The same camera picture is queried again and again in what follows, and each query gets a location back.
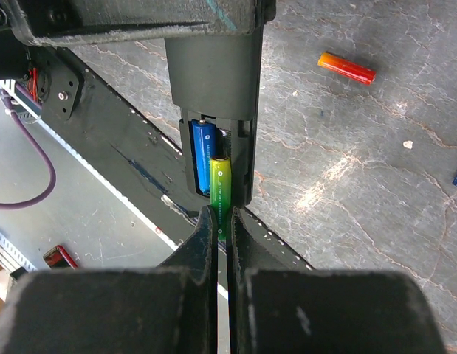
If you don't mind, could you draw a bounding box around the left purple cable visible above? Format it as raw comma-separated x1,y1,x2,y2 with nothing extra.
0,83,58,211

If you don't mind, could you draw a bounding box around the red object on floor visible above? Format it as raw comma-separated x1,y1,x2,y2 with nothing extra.
43,245,78,269

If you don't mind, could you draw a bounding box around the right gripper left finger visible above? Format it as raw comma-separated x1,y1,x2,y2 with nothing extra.
0,206,218,353

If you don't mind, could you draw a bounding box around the red yellow battery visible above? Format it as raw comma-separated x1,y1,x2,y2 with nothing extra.
317,52,376,85

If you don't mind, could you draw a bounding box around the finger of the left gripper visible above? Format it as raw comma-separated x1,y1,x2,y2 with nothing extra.
0,0,276,47

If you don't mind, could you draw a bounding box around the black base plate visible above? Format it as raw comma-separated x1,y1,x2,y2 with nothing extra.
27,46,314,274

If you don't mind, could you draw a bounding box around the green battery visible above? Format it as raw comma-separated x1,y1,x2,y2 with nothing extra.
210,156,232,242

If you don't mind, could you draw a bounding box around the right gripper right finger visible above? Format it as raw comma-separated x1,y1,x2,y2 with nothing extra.
227,209,446,353

